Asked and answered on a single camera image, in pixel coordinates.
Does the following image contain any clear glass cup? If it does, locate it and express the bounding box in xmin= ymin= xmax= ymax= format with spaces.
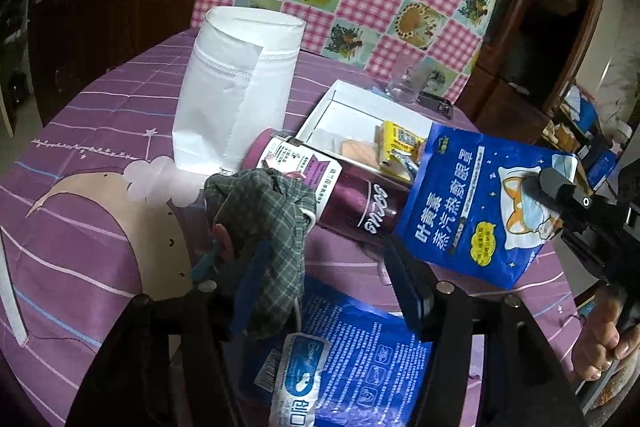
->
xmin=387 ymin=59 xmax=433 ymax=104

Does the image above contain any green plaid cloth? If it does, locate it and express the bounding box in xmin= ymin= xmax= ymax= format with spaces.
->
xmin=202 ymin=168 xmax=318 ymax=342

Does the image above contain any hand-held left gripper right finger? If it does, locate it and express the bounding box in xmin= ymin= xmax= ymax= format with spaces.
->
xmin=382 ymin=241 xmax=588 ymax=427

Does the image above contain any white cardboard box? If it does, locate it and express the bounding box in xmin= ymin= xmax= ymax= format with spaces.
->
xmin=295 ymin=79 xmax=441 ymax=182

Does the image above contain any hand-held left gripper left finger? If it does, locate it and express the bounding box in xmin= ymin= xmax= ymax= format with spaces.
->
xmin=65 ymin=239 xmax=273 ymax=427

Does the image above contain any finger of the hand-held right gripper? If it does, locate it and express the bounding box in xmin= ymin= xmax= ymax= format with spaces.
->
xmin=520 ymin=167 xmax=616 ymax=228

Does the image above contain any blue eye mask packet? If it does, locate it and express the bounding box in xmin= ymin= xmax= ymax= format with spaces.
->
xmin=392 ymin=123 xmax=581 ymax=290

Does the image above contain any white paper bag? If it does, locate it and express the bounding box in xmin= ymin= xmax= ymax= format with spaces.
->
xmin=171 ymin=6 xmax=307 ymax=175

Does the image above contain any yellow tissue pack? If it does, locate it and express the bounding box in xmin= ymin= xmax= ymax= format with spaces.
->
xmin=375 ymin=121 xmax=431 ymax=182

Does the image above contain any blue powder puff packet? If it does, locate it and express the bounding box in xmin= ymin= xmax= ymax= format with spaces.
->
xmin=310 ymin=129 xmax=383 ymax=172

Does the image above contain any purple metal bottle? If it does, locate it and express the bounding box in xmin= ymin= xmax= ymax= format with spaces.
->
xmin=248 ymin=129 xmax=413 ymax=253

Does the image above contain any white blue bandage packet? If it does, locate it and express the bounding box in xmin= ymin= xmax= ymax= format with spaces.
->
xmin=269 ymin=332 xmax=331 ymax=427

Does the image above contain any pink and blue clip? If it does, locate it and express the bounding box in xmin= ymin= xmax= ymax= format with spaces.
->
xmin=190 ymin=222 xmax=236 ymax=283

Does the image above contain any brown wooden cabinet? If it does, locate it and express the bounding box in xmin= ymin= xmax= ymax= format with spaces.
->
xmin=457 ymin=0 xmax=616 ymax=148

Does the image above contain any dark wooden cabinet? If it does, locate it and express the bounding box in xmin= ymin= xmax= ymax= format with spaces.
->
xmin=0 ymin=0 xmax=226 ymax=128

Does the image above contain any black plastic clip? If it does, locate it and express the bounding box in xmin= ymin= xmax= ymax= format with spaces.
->
xmin=419 ymin=91 xmax=455 ymax=118

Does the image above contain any person's right hand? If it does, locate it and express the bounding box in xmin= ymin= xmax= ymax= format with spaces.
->
xmin=570 ymin=289 xmax=633 ymax=382

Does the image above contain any blue instruction print packet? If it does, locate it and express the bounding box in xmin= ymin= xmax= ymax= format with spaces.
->
xmin=240 ymin=289 xmax=436 ymax=427

